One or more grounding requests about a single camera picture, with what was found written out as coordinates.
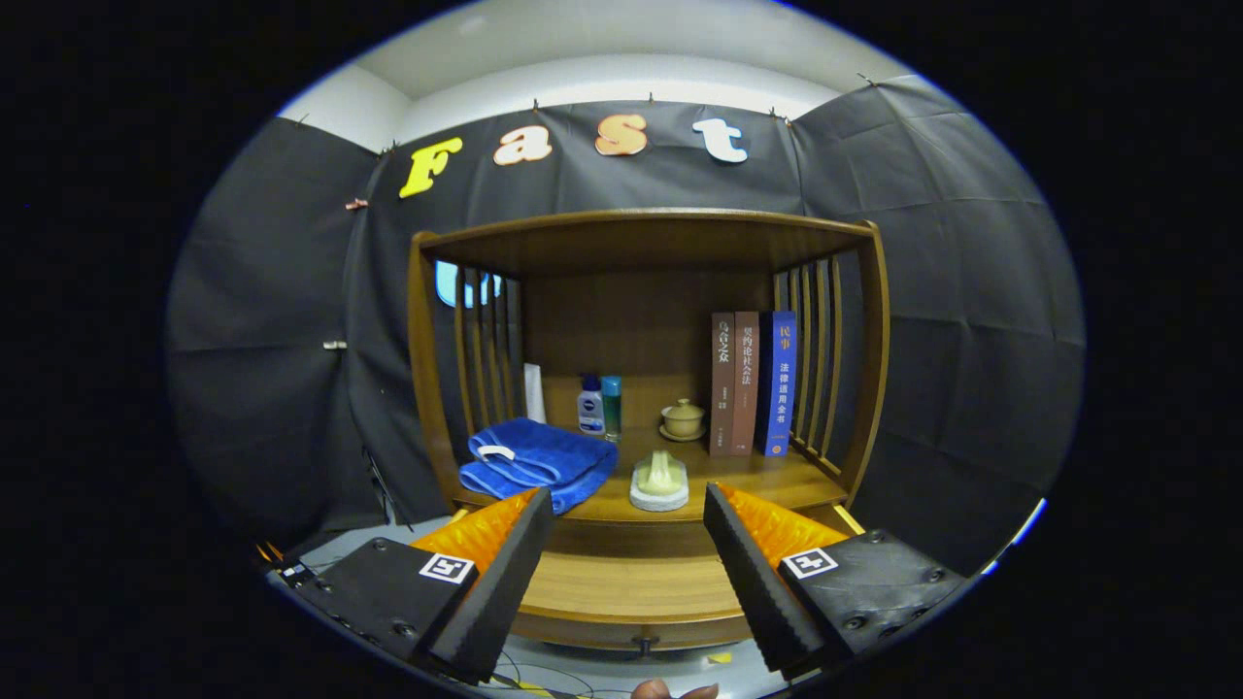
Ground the black backdrop cloth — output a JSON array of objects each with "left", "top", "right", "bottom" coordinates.
[{"left": 165, "top": 73, "right": 1086, "bottom": 574}]

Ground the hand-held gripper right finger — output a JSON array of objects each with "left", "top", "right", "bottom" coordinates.
[{"left": 703, "top": 483, "right": 972, "bottom": 681}]

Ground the yellow lidded teacup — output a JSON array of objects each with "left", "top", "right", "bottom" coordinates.
[{"left": 662, "top": 398, "right": 706, "bottom": 438}]

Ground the reddish brown book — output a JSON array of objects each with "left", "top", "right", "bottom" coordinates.
[{"left": 732, "top": 311, "right": 761, "bottom": 456}]

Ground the dark brown book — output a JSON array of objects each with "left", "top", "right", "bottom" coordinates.
[{"left": 710, "top": 312, "right": 737, "bottom": 457}]

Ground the folded blue towel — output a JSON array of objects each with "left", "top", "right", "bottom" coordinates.
[{"left": 458, "top": 417, "right": 620, "bottom": 516}]

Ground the wooden countertop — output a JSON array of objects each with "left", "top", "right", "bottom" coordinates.
[{"left": 452, "top": 427, "right": 848, "bottom": 525}]

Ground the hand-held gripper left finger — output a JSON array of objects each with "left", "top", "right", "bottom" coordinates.
[{"left": 291, "top": 487, "right": 554, "bottom": 685}]

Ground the wooden drawer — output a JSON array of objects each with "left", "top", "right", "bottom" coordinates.
[{"left": 510, "top": 505, "right": 865, "bottom": 659}]

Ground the thin black cable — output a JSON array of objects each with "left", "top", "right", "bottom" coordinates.
[{"left": 495, "top": 650, "right": 593, "bottom": 698}]

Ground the cream scrub brush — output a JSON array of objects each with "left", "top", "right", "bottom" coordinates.
[{"left": 629, "top": 450, "right": 690, "bottom": 513}]

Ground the wooden cabinet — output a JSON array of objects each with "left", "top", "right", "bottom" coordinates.
[{"left": 406, "top": 207, "right": 890, "bottom": 653}]

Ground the blue book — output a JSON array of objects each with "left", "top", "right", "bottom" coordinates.
[{"left": 756, "top": 310, "right": 798, "bottom": 458}]

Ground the white lotion bottle blue cap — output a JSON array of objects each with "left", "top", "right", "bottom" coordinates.
[{"left": 577, "top": 375, "right": 606, "bottom": 436}]

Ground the black device with orange tips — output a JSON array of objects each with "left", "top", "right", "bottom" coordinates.
[{"left": 257, "top": 542, "right": 317, "bottom": 583}]

